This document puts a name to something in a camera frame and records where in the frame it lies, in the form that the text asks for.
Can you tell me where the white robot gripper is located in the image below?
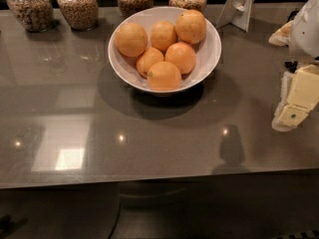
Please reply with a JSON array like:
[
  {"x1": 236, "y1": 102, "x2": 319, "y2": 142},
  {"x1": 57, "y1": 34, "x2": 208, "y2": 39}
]
[{"x1": 268, "y1": 0, "x2": 319, "y2": 131}]

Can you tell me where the orange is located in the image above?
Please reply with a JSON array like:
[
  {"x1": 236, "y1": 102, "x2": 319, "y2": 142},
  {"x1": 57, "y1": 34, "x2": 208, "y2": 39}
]
[
  {"x1": 148, "y1": 61, "x2": 181, "y2": 92},
  {"x1": 136, "y1": 47, "x2": 163, "y2": 78},
  {"x1": 150, "y1": 21, "x2": 177, "y2": 52},
  {"x1": 165, "y1": 42, "x2": 196, "y2": 75},
  {"x1": 175, "y1": 10, "x2": 206, "y2": 44},
  {"x1": 115, "y1": 23, "x2": 148, "y2": 57}
]

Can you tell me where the white ceramic bowl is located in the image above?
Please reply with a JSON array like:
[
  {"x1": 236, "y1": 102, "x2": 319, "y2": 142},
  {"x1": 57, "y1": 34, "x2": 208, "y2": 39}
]
[{"x1": 108, "y1": 6, "x2": 221, "y2": 96}]

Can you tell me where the orange at bowl front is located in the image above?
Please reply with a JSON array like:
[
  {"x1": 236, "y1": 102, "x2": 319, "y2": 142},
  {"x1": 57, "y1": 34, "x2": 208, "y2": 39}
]
[{"x1": 148, "y1": 61, "x2": 181, "y2": 92}]

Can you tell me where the glass jar far left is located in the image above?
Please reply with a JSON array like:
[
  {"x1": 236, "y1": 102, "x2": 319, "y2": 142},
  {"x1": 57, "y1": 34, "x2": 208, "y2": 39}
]
[{"x1": 6, "y1": 0, "x2": 54, "y2": 32}]

